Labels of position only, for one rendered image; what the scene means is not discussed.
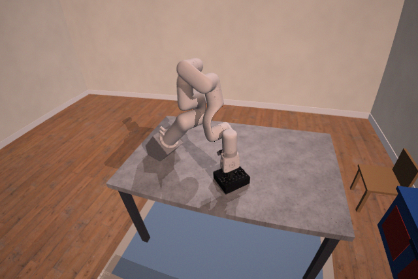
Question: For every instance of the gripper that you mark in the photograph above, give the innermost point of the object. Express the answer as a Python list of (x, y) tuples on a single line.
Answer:
[(228, 165)]

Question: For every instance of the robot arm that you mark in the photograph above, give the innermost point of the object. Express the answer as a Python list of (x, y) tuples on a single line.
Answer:
[(189, 77)]

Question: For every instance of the black lighting desk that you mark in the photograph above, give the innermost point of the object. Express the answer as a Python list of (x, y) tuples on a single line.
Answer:
[(240, 178)]

